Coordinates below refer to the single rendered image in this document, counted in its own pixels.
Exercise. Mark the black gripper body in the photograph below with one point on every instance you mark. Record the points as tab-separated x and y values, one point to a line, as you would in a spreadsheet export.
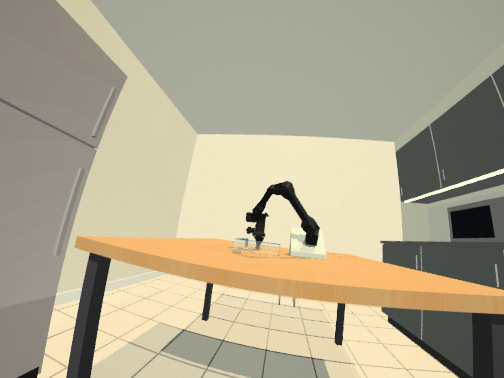
260	228

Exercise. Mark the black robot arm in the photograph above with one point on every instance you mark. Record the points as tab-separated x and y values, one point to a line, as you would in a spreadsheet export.
287	190

